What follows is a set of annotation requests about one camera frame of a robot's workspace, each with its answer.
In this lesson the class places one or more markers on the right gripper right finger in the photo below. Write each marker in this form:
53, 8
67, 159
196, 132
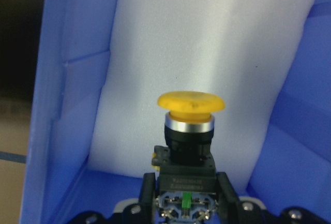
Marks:
233, 209

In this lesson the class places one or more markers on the white foam pad right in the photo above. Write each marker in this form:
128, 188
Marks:
240, 50

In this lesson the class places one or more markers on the right blue plastic bin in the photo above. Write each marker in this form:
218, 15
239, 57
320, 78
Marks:
71, 70

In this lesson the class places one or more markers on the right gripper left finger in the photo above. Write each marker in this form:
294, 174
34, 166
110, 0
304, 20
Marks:
140, 211

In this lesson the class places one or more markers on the yellow mushroom push button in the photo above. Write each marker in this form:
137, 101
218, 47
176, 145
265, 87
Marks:
186, 185

